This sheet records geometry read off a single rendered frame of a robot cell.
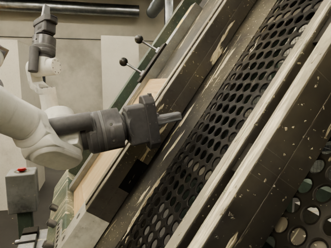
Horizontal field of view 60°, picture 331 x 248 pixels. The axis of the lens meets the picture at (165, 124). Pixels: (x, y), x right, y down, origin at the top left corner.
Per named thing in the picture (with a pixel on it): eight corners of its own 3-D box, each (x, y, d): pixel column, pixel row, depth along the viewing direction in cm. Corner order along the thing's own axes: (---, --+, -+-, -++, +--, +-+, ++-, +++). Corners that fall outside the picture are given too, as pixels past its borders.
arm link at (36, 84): (53, 58, 113) (59, 92, 116) (34, 60, 116) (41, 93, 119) (43, 58, 107) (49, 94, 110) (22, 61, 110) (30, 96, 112)
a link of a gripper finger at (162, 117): (182, 116, 64) (156, 121, 63) (177, 114, 67) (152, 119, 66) (181, 109, 64) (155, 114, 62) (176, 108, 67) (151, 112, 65)
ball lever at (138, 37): (158, 57, 125) (134, 42, 127) (163, 50, 125) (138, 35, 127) (157, 54, 121) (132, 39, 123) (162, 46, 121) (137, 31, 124)
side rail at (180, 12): (86, 178, 149) (67, 168, 145) (201, 7, 155) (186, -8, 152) (86, 182, 143) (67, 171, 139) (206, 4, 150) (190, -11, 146)
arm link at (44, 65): (64, 50, 115) (63, 77, 114) (41, 53, 118) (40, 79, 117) (45, 39, 105) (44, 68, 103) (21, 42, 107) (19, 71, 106)
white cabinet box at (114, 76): (104, 155, 528) (100, 41, 498) (136, 153, 540) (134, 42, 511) (104, 164, 470) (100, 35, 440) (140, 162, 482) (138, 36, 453)
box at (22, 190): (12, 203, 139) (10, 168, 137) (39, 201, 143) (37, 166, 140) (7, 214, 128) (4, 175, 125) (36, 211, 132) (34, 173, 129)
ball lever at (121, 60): (143, 80, 124) (118, 64, 126) (148, 73, 124) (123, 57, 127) (141, 77, 120) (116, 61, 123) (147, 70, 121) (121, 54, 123)
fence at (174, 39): (77, 190, 123) (69, 185, 122) (197, 11, 129) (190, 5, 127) (77, 194, 118) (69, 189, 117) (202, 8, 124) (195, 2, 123)
